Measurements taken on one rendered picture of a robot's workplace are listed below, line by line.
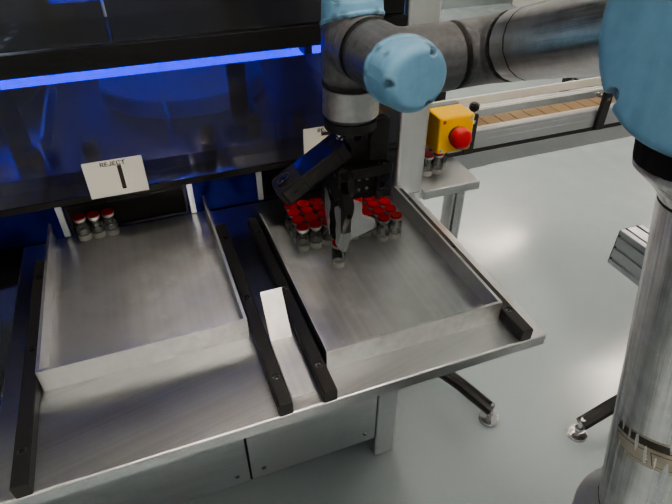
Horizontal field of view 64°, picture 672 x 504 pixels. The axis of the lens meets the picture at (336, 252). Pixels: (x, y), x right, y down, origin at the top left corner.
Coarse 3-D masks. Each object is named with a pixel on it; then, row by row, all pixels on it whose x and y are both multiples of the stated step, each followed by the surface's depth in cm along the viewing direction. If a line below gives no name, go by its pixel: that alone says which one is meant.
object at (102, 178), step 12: (132, 156) 80; (84, 168) 78; (96, 168) 79; (108, 168) 80; (132, 168) 81; (96, 180) 80; (108, 180) 81; (120, 180) 81; (132, 180) 82; (144, 180) 83; (96, 192) 81; (108, 192) 82; (120, 192) 83; (132, 192) 83
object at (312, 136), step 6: (306, 132) 88; (312, 132) 88; (318, 132) 89; (306, 138) 89; (312, 138) 89; (318, 138) 89; (324, 138) 90; (306, 144) 89; (312, 144) 90; (306, 150) 90
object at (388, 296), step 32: (416, 224) 94; (288, 256) 88; (320, 256) 88; (352, 256) 88; (384, 256) 88; (416, 256) 88; (448, 256) 86; (320, 288) 82; (352, 288) 82; (384, 288) 82; (416, 288) 82; (448, 288) 82; (480, 288) 78; (320, 320) 76; (352, 320) 76; (384, 320) 76; (416, 320) 76; (448, 320) 72; (480, 320) 75; (320, 352) 71; (352, 352) 69; (384, 352) 71
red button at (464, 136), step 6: (462, 126) 97; (456, 132) 96; (462, 132) 96; (468, 132) 96; (450, 138) 97; (456, 138) 96; (462, 138) 96; (468, 138) 96; (456, 144) 97; (462, 144) 97; (468, 144) 97
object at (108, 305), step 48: (48, 240) 86; (96, 240) 92; (144, 240) 92; (192, 240) 92; (48, 288) 79; (96, 288) 82; (144, 288) 82; (192, 288) 82; (48, 336) 73; (96, 336) 74; (144, 336) 74; (192, 336) 70; (240, 336) 73; (48, 384) 66
